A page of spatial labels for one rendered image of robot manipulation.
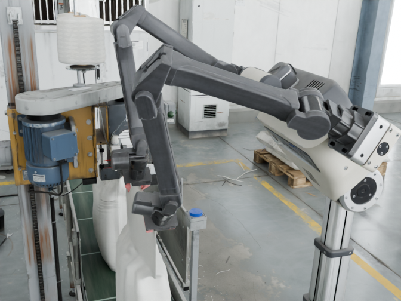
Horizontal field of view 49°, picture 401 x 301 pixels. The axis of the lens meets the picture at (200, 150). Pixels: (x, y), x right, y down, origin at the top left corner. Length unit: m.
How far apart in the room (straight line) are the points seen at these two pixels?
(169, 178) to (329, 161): 0.45
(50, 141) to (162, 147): 0.57
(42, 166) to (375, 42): 6.17
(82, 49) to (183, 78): 0.70
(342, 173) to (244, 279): 1.86
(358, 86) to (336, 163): 6.33
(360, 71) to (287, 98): 6.56
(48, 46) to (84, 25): 2.95
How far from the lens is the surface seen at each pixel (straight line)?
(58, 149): 1.58
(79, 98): 1.66
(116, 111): 1.83
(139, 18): 1.44
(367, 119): 1.10
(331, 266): 1.65
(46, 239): 2.09
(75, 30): 1.57
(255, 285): 3.01
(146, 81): 0.93
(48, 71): 4.54
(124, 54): 1.46
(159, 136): 1.05
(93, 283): 2.37
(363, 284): 3.23
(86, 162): 1.89
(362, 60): 7.53
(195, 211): 1.99
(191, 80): 0.94
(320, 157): 1.25
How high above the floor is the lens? 1.76
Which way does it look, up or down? 19 degrees down
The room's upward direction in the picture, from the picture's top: 2 degrees clockwise
